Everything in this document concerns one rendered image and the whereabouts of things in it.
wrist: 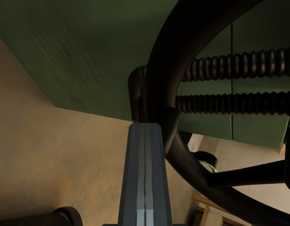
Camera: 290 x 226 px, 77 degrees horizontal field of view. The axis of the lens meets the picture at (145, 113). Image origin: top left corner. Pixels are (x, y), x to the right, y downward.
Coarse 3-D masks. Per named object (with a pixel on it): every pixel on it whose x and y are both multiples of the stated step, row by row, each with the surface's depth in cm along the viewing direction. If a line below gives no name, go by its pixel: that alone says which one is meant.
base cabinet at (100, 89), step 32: (0, 0) 46; (32, 0) 40; (64, 0) 36; (96, 0) 32; (128, 0) 30; (160, 0) 27; (0, 32) 58; (32, 32) 49; (64, 32) 42; (96, 32) 38; (128, 32) 34; (224, 32) 26; (32, 64) 62; (64, 64) 52; (96, 64) 45; (128, 64) 39; (64, 96) 67; (96, 96) 56; (128, 96) 47; (192, 128) 44; (224, 128) 39
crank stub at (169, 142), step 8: (160, 112) 14; (168, 112) 14; (176, 112) 14; (152, 120) 14; (160, 120) 13; (168, 120) 13; (176, 120) 14; (168, 128) 13; (168, 136) 13; (168, 144) 12
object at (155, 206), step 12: (156, 132) 10; (156, 144) 9; (156, 156) 8; (156, 168) 8; (156, 180) 7; (156, 192) 7; (168, 192) 7; (156, 204) 6; (168, 204) 6; (156, 216) 6; (168, 216) 6
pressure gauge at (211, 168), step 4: (192, 152) 45; (196, 152) 43; (200, 152) 42; (204, 152) 42; (196, 156) 42; (200, 156) 41; (204, 156) 41; (208, 156) 41; (212, 156) 41; (200, 160) 40; (204, 160) 40; (208, 160) 40; (212, 160) 40; (216, 160) 41; (204, 164) 41; (208, 164) 40; (212, 164) 40; (216, 164) 41; (208, 168) 41; (212, 168) 40; (216, 168) 40; (212, 172) 41; (216, 172) 40
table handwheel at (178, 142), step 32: (192, 0) 8; (224, 0) 8; (256, 0) 8; (160, 32) 11; (192, 32) 9; (160, 64) 12; (160, 96) 14; (192, 160) 20; (288, 160) 12; (224, 192) 21; (256, 224) 20; (288, 224) 19
